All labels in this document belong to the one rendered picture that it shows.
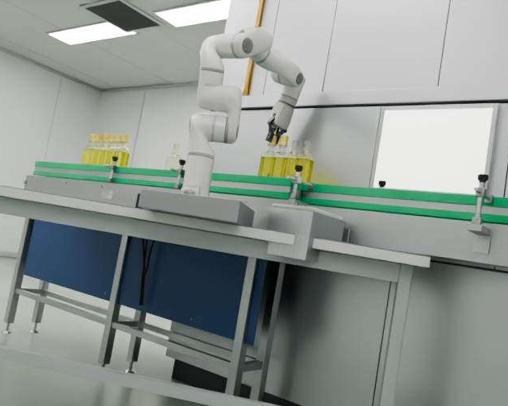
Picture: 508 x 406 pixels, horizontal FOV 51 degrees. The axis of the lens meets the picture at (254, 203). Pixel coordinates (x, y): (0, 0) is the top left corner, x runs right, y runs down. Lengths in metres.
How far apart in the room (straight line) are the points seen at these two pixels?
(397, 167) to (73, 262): 1.64
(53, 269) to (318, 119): 1.57
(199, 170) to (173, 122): 5.52
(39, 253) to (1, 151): 4.89
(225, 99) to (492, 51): 0.98
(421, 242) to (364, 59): 0.88
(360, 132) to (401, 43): 0.39
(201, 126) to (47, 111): 6.46
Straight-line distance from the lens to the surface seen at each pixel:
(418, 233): 1.81
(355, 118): 2.21
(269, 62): 2.08
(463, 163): 2.01
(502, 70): 2.11
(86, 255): 2.74
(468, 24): 2.22
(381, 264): 1.74
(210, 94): 1.85
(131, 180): 2.56
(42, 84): 8.21
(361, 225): 1.89
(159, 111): 7.60
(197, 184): 1.81
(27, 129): 8.05
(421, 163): 2.05
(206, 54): 1.89
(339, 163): 2.18
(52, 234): 3.00
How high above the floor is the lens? 0.68
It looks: 5 degrees up
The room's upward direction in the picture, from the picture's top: 10 degrees clockwise
